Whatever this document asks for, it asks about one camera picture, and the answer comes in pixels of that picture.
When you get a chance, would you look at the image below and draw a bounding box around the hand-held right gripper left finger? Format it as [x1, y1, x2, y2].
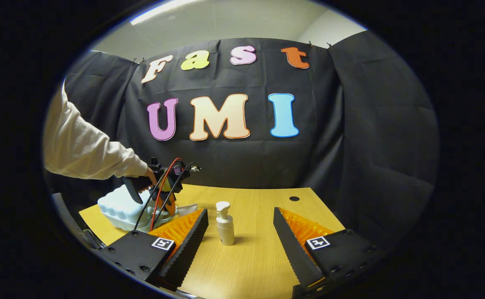
[97, 208, 209, 291]

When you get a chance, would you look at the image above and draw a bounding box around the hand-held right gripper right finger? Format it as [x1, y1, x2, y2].
[273, 207, 386, 299]

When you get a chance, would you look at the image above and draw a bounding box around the light blue suitcase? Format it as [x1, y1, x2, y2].
[98, 184, 180, 232]

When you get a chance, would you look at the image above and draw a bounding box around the white pump bottle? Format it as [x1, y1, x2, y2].
[216, 201, 235, 246]

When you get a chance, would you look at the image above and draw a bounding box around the black backdrop cloth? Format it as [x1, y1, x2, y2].
[45, 30, 440, 250]

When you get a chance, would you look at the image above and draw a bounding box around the red cable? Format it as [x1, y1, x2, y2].
[150, 158, 183, 231]

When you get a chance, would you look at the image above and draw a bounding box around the black cable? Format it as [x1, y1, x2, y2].
[133, 162, 197, 231]

